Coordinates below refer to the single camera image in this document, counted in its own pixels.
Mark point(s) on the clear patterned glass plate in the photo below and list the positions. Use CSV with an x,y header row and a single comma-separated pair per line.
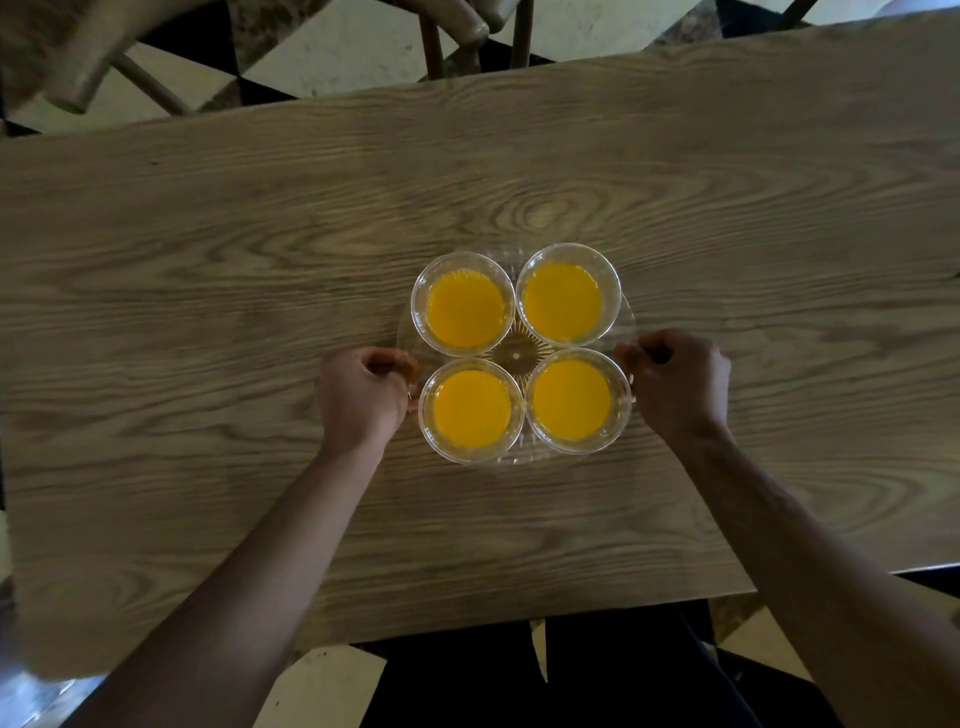
x,y
519,352

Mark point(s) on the beige curved-back chair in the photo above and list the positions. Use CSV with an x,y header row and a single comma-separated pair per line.
x,y
521,34
112,52

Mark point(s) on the light wooden table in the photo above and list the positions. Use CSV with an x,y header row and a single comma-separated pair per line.
x,y
225,262

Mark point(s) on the person's left forearm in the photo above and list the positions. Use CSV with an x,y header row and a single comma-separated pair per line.
x,y
240,600

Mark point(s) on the person's right forearm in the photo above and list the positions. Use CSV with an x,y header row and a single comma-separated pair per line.
x,y
825,585

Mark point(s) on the orange juice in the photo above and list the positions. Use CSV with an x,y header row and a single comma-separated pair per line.
x,y
465,309

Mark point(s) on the person's right hand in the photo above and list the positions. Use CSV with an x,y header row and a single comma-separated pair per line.
x,y
682,390

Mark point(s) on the clear drinking glass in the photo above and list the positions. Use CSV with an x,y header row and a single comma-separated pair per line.
x,y
472,410
465,309
571,400
562,302

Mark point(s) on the person's black trousers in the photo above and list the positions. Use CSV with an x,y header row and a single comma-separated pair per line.
x,y
465,682

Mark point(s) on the person's left hand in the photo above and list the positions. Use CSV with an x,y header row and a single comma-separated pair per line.
x,y
364,405

